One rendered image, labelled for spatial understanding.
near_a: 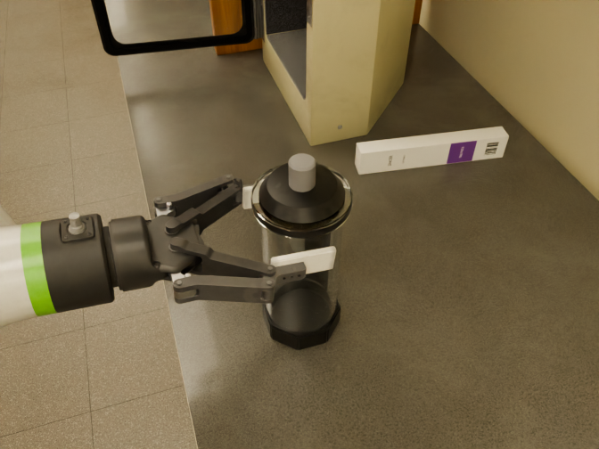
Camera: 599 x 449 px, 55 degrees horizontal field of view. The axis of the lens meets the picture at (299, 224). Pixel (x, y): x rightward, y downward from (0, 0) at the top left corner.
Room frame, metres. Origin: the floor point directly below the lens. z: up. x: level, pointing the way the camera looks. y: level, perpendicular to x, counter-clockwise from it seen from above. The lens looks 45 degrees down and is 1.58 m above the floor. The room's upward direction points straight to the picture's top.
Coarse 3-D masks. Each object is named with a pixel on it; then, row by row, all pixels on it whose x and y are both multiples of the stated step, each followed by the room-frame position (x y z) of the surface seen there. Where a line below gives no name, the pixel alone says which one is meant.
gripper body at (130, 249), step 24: (168, 216) 0.44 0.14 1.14; (120, 240) 0.38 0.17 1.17; (144, 240) 0.38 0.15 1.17; (168, 240) 0.41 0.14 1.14; (192, 240) 0.41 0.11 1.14; (120, 264) 0.36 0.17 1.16; (144, 264) 0.37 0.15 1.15; (168, 264) 0.37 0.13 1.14; (192, 264) 0.38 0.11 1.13; (120, 288) 0.36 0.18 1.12
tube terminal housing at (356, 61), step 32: (320, 0) 0.83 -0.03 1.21; (352, 0) 0.85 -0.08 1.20; (384, 0) 0.88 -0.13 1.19; (320, 32) 0.83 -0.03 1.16; (352, 32) 0.85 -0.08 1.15; (384, 32) 0.89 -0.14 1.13; (320, 64) 0.83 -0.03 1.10; (352, 64) 0.85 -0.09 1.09; (384, 64) 0.91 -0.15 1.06; (288, 96) 0.95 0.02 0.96; (320, 96) 0.83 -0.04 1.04; (352, 96) 0.85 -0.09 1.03; (384, 96) 0.93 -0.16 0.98; (320, 128) 0.83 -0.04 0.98; (352, 128) 0.85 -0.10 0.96
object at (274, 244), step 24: (264, 216) 0.42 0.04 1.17; (336, 216) 0.42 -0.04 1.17; (264, 240) 0.43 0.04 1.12; (288, 240) 0.41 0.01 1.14; (312, 240) 0.41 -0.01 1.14; (336, 240) 0.43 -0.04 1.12; (336, 264) 0.43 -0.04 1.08; (288, 288) 0.41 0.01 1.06; (312, 288) 0.41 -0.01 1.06; (336, 288) 0.44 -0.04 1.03; (288, 312) 0.41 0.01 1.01; (312, 312) 0.41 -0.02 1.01
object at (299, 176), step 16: (304, 160) 0.45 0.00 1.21; (272, 176) 0.46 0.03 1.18; (288, 176) 0.46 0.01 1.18; (304, 176) 0.44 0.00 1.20; (320, 176) 0.46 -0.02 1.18; (336, 176) 0.47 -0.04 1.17; (272, 192) 0.44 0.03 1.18; (288, 192) 0.44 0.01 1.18; (304, 192) 0.44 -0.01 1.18; (320, 192) 0.44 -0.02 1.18; (336, 192) 0.44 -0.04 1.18; (272, 208) 0.42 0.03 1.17; (288, 208) 0.42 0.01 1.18; (304, 208) 0.42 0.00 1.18; (320, 208) 0.42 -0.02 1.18; (336, 208) 0.43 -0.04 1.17
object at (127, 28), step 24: (120, 0) 1.06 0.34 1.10; (144, 0) 1.07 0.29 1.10; (168, 0) 1.08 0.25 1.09; (192, 0) 1.09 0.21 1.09; (216, 0) 1.10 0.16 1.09; (240, 0) 1.11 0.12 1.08; (120, 24) 1.06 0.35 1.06; (144, 24) 1.07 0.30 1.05; (168, 24) 1.08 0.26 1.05; (192, 24) 1.09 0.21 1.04; (216, 24) 1.10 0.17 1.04; (240, 24) 1.11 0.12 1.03
